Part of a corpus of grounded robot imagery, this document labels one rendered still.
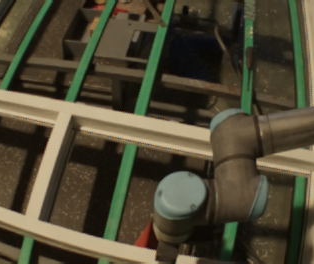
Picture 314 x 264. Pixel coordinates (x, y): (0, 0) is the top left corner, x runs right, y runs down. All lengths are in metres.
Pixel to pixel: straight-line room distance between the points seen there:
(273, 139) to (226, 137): 0.10
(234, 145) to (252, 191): 0.11
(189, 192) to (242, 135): 0.17
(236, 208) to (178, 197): 0.11
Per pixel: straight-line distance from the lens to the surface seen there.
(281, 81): 2.93
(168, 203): 0.85
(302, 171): 1.52
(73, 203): 1.70
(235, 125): 0.96
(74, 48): 2.07
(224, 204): 0.88
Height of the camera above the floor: 2.12
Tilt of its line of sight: 56 degrees down
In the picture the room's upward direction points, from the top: 5 degrees clockwise
